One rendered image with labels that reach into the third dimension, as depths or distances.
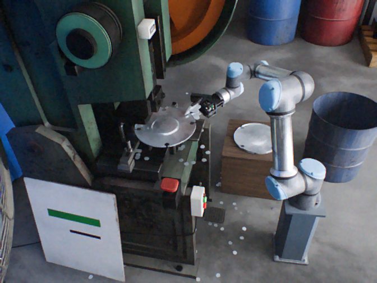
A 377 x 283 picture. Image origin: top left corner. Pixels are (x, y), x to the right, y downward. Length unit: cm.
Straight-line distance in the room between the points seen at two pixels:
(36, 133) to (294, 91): 107
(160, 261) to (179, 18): 130
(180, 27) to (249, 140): 84
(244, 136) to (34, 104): 126
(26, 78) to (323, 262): 175
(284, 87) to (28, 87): 101
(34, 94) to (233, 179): 129
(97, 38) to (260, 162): 131
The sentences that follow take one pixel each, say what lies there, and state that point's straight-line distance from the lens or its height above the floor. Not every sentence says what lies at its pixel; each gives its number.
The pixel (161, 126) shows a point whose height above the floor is 79.
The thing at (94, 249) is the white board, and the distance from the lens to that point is 191.
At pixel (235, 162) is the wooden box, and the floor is 30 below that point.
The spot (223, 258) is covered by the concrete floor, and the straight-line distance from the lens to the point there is 203.
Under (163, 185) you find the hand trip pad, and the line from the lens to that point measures 135.
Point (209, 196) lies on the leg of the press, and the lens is 224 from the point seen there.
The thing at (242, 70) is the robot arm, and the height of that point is 94.
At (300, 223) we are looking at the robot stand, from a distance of 178.
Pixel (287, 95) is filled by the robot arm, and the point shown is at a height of 104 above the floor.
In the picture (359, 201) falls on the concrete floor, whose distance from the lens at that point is 247.
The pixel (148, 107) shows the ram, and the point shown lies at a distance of 146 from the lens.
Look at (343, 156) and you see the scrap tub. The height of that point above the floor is 25.
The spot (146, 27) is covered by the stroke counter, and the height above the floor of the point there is 133.
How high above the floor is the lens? 176
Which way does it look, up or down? 41 degrees down
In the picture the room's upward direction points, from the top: 4 degrees counter-clockwise
